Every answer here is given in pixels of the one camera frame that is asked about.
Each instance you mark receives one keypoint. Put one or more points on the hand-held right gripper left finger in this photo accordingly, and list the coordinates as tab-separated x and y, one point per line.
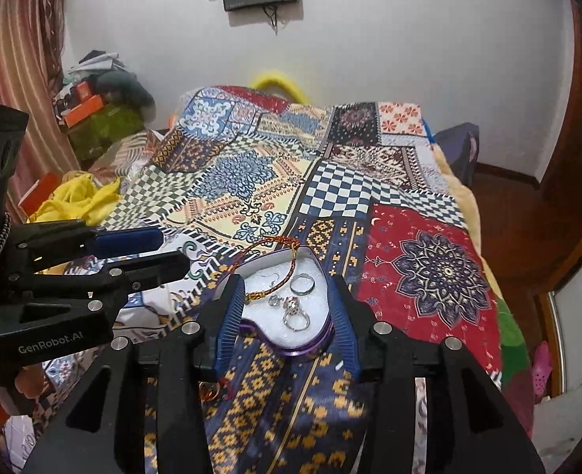
229	316

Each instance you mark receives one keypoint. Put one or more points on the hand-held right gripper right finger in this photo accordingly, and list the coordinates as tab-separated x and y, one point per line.
346	335

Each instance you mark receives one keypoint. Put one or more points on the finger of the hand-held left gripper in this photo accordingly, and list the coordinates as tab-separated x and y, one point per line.
123	242
152	269

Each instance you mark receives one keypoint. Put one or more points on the purple heart-shaped jewelry box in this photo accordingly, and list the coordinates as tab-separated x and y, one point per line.
266	321

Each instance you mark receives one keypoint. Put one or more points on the thin silver earring hook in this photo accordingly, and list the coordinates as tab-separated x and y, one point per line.
271	272

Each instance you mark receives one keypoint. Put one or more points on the beaded silver charm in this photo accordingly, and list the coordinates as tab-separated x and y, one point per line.
291	302

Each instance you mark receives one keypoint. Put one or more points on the yellow cloth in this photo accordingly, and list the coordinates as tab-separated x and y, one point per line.
73	197

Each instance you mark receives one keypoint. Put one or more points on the orange cardboard piece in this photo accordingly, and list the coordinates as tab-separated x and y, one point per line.
36	192

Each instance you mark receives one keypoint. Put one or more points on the orange box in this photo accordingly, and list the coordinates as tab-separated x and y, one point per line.
86	108

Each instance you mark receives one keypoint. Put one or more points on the patchwork printed blanket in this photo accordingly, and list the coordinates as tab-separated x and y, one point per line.
271	182

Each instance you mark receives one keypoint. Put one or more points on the pile of clothes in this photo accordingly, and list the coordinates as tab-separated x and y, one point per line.
118	81

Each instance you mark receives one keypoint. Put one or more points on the beige fleece blanket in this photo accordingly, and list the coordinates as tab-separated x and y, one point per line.
471	227

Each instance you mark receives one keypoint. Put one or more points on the green cloth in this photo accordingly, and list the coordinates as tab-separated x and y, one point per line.
513	340

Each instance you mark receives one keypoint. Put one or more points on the pink slipper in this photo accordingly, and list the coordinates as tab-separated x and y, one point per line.
542	368

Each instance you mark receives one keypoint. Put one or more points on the striped pink curtain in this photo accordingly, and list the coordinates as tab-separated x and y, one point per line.
19	59

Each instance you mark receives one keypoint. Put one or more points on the dark blue bedding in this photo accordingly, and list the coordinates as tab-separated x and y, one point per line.
458	153

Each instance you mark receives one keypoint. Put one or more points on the wooden door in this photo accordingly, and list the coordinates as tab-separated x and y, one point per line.
575	158

